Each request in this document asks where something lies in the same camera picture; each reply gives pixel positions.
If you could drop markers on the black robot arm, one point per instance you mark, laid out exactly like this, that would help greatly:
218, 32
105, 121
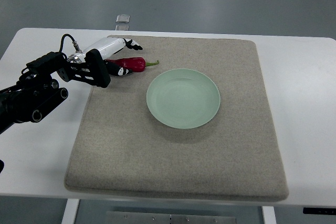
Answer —
36, 93

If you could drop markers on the beige fabric mat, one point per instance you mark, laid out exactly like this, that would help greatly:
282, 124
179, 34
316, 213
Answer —
122, 149

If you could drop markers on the white table leg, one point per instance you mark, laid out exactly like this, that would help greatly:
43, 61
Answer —
70, 212
268, 214

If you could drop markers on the pale green plate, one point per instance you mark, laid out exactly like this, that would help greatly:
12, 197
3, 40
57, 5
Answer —
183, 98

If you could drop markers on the white table leg left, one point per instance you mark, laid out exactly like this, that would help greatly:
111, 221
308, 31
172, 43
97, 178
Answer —
70, 212

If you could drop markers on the black table control panel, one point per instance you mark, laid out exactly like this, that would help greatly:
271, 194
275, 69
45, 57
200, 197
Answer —
319, 211

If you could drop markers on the red chili pepper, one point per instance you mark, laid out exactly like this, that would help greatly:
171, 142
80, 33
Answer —
136, 64

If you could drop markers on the white table leg right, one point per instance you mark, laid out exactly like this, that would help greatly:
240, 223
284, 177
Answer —
268, 214

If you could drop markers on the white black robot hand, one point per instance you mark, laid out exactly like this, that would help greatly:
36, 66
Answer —
107, 47

